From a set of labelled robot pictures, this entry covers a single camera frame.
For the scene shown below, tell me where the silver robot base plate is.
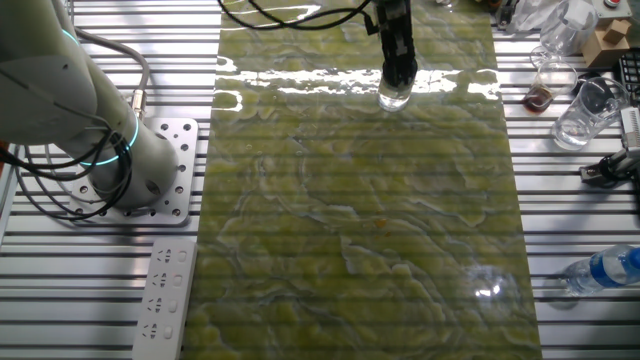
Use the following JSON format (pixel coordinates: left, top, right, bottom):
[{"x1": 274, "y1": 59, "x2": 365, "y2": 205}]
[{"x1": 66, "y1": 116, "x2": 200, "y2": 227}]

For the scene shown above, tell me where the water bottle with blue cap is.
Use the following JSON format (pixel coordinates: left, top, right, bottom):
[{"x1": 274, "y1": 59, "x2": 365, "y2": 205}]
[{"x1": 563, "y1": 243, "x2": 640, "y2": 297}]

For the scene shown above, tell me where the black keyboard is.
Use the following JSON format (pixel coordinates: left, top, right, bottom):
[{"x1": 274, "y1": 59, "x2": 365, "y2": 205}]
[{"x1": 617, "y1": 47, "x2": 640, "y2": 107}]

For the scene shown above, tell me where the clear glass beaker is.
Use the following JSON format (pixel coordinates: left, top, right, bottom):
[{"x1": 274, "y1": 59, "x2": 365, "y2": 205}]
[{"x1": 551, "y1": 77, "x2": 630, "y2": 152}]

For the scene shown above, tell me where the small glass with brown liquid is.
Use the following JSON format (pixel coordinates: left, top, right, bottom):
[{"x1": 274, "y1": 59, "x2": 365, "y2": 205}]
[{"x1": 522, "y1": 60, "x2": 579, "y2": 114}]

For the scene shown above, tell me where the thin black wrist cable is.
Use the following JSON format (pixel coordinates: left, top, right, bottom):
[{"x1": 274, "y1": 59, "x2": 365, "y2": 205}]
[{"x1": 217, "y1": 0, "x2": 377, "y2": 32}]

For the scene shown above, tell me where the green marble pattern mat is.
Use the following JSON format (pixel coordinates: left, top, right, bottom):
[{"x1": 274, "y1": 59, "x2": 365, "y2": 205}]
[{"x1": 180, "y1": 0, "x2": 544, "y2": 360}]

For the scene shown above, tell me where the white power strip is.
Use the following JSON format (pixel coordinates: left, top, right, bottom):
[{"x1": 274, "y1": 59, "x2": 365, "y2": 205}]
[{"x1": 131, "y1": 238, "x2": 199, "y2": 360}]

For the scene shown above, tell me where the grey cable with metal connector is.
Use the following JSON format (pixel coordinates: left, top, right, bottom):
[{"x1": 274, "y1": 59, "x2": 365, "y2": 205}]
[{"x1": 74, "y1": 27, "x2": 152, "y2": 122}]

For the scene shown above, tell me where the black cable bundle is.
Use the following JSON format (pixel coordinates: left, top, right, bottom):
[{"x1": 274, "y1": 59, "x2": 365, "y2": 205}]
[{"x1": 0, "y1": 128, "x2": 134, "y2": 222}]

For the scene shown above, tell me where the black camera stand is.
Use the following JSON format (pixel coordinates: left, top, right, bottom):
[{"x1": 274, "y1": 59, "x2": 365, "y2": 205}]
[
  {"x1": 497, "y1": 0, "x2": 519, "y2": 29},
  {"x1": 579, "y1": 148, "x2": 640, "y2": 189}
]

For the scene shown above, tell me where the clear glass jar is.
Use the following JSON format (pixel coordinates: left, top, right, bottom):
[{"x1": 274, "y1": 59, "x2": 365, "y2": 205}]
[{"x1": 377, "y1": 77, "x2": 414, "y2": 113}]

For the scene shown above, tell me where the grey box with red button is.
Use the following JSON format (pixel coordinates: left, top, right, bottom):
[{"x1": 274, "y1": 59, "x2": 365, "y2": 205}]
[{"x1": 592, "y1": 0, "x2": 634, "y2": 21}]

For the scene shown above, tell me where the tall clear glass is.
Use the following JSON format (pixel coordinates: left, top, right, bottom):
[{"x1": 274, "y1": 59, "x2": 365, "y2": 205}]
[{"x1": 529, "y1": 0, "x2": 600, "y2": 70}]

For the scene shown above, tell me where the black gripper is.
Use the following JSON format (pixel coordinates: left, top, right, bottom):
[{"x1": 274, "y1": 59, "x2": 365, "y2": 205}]
[{"x1": 374, "y1": 0, "x2": 419, "y2": 87}]

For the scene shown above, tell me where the small cardboard box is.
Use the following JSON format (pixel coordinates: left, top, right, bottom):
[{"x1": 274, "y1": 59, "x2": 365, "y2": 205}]
[{"x1": 581, "y1": 18, "x2": 632, "y2": 69}]

